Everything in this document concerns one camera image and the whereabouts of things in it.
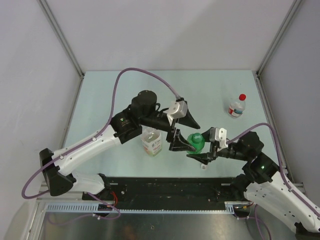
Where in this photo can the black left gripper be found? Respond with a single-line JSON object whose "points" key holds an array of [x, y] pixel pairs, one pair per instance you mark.
{"points": [[178, 142]]}

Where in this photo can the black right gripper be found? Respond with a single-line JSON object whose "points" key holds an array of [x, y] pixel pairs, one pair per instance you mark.
{"points": [[205, 157]]}

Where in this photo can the green plastic bottle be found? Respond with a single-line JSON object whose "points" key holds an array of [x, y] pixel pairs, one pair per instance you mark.
{"points": [[198, 147]]}

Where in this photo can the white bottle cap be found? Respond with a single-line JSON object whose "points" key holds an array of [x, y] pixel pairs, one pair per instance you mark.
{"points": [[203, 166]]}

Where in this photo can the clear bottle with orange label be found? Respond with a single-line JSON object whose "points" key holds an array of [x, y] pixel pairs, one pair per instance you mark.
{"points": [[151, 140]]}

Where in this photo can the clear bottle with red label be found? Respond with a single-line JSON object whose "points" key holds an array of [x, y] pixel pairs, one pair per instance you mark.
{"points": [[237, 107]]}

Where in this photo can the red bottle cap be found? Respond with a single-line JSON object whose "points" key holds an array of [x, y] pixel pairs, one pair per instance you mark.
{"points": [[242, 97]]}

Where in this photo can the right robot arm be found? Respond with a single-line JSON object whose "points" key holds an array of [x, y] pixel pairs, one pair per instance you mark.
{"points": [[264, 182]]}

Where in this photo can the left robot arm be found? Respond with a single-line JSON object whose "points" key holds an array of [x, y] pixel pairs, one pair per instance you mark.
{"points": [[59, 166]]}

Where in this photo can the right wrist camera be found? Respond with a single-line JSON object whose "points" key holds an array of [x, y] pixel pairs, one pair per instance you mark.
{"points": [[218, 135]]}

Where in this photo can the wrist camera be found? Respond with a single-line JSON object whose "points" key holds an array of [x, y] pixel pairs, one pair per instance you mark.
{"points": [[178, 109], [218, 135]]}

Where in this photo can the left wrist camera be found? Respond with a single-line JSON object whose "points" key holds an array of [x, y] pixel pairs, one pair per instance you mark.
{"points": [[178, 109]]}

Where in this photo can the grey slotted cable duct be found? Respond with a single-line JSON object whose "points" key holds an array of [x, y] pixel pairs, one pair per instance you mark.
{"points": [[95, 207]]}

